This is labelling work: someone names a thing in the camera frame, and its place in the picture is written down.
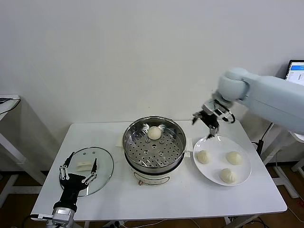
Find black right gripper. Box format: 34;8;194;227
191;111;220;140

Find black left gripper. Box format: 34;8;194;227
54;152;98;211

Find round glass lid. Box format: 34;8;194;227
59;146;114;197

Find white steamed baozi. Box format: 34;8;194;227
147;126;162;141
197;150;212;165
219;168;239;185
225;151;244;166

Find stainless steel steamer basket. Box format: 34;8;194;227
123;115;188;168

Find white round plate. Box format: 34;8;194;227
193;135;252;187

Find white side table with laptop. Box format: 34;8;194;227
260;123;304;199

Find grey open laptop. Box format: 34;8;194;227
285;59;304;87

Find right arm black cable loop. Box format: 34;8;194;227
222;110;237;124

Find black cable with stick adapter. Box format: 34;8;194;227
251;123;274;156

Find left arm cable with white plug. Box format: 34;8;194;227
30;213;55;221

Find white side table with cable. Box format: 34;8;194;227
0;94;48;207

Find thin black cable on side table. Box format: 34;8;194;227
0;96;22;116

